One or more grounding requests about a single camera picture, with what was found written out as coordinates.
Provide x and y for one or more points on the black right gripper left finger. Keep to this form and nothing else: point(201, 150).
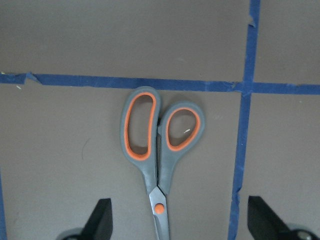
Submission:
point(97, 227)

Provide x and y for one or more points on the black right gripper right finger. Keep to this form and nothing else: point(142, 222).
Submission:
point(264, 224)

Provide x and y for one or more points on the grey orange handled scissors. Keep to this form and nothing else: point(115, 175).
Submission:
point(158, 163)

